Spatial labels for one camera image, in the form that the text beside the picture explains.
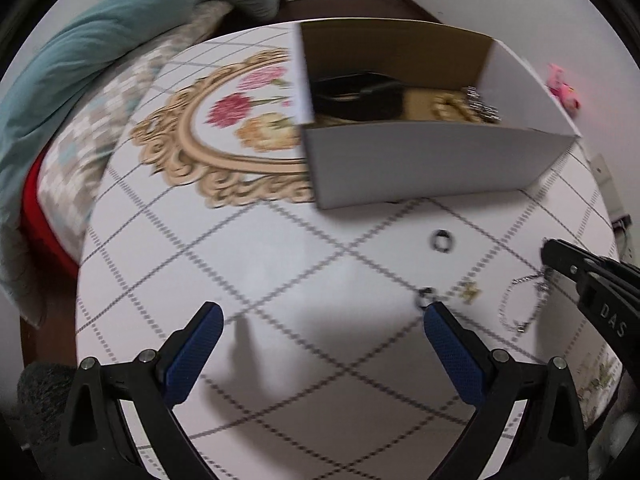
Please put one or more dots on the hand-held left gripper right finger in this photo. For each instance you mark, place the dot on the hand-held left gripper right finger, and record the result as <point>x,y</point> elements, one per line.
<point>452,355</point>

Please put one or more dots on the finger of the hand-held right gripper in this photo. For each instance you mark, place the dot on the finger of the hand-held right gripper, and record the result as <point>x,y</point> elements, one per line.
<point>565,255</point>

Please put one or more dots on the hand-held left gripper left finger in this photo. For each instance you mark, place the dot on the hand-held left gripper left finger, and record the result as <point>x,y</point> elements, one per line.
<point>197,350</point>

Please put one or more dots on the white cardboard box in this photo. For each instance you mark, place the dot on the white cardboard box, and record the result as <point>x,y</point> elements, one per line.
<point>425,165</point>

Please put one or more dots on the black jewelry case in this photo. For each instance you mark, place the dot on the black jewelry case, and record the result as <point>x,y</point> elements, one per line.
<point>350,95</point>

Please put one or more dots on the small gold charm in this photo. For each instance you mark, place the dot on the small gold charm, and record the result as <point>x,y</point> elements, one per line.
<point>470,293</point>

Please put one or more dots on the floral checked tablecloth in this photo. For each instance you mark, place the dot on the floral checked tablecloth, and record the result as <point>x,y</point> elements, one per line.
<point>280,270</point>

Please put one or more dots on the grey fuzzy cloth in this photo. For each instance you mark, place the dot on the grey fuzzy cloth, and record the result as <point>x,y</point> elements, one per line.
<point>42,400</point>

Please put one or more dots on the pink toy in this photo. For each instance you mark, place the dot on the pink toy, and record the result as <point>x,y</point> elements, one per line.
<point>562,87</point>

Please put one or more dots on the red cloth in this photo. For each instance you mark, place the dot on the red cloth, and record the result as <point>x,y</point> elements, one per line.
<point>37,210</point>

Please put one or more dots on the patterned grey white cushion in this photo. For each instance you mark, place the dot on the patterned grey white cushion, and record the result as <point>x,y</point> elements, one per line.
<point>90,145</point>

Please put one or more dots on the teal blanket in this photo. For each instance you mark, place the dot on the teal blanket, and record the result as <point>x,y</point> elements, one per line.
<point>100,25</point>

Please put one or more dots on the white wall socket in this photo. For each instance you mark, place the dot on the white wall socket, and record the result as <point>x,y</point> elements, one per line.
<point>602,167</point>

